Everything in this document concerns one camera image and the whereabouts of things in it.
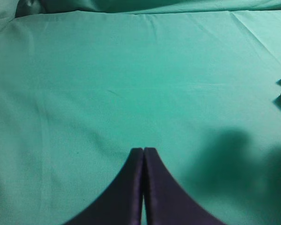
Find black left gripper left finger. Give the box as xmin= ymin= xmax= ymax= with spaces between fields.
xmin=65 ymin=148 xmax=143 ymax=225

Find green cloth backdrop and cover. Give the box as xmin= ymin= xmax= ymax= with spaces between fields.
xmin=0 ymin=0 xmax=281 ymax=225

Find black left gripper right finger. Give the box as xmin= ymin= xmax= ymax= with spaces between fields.
xmin=143 ymin=148 xmax=224 ymax=225

